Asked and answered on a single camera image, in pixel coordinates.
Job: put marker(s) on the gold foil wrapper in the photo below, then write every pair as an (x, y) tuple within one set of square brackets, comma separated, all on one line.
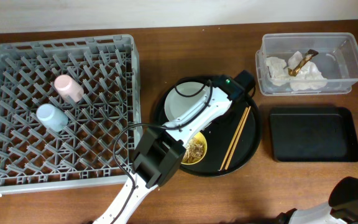
[(307, 57)]

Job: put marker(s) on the white paper napkin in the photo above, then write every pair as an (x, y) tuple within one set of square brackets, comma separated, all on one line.
[(308, 78)]

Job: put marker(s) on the pink plastic cup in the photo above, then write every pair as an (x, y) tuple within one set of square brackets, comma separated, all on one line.
[(67, 88)]

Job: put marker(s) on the clear plastic bin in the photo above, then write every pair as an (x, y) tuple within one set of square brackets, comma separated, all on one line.
[(337, 60)]

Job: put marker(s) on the wooden chopstick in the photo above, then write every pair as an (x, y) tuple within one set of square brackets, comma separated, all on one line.
[(238, 140), (234, 138)]

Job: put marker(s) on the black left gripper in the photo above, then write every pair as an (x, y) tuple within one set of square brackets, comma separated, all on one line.
[(247, 80)]

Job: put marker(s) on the light blue plastic cup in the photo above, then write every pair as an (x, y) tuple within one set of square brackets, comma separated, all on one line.
[(52, 117)]

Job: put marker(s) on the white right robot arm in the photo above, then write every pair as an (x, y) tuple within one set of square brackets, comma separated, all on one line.
[(341, 208)]

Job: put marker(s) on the yellow bowl with food scraps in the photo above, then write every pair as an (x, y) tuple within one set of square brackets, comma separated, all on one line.
[(195, 150)]

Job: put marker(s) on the round black tray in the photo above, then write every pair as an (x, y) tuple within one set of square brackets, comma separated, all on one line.
[(220, 132)]

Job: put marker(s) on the black rectangular tray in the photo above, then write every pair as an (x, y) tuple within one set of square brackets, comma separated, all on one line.
[(313, 134)]

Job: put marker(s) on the grey round plate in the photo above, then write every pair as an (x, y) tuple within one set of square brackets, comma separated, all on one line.
[(175, 105)]

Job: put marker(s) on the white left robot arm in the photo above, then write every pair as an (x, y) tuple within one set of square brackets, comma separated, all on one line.
[(159, 153)]

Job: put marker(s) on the grey plastic dishwasher rack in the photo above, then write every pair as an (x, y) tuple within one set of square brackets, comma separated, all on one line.
[(93, 148)]

